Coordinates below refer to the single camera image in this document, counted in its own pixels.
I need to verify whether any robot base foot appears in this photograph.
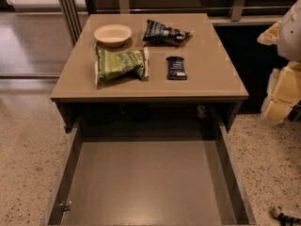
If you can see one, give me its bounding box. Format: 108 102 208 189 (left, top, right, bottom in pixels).
271 206 301 226

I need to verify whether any green jalapeno chip bag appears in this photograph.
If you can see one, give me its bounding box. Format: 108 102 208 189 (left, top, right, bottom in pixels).
94 45 150 84

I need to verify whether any tan drawer cabinet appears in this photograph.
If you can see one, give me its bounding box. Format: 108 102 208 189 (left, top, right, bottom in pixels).
51 13 248 128

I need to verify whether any open top drawer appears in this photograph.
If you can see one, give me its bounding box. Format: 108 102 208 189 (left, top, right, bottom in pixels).
41 117 256 226

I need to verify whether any dark blue chip bag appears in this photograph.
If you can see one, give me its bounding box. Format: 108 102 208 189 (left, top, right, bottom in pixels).
142 20 191 46

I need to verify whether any small dark snack bar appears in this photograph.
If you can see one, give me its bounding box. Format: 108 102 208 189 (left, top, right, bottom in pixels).
166 56 187 80

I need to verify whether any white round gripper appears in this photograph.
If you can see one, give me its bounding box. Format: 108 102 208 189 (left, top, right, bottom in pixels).
257 0 301 122

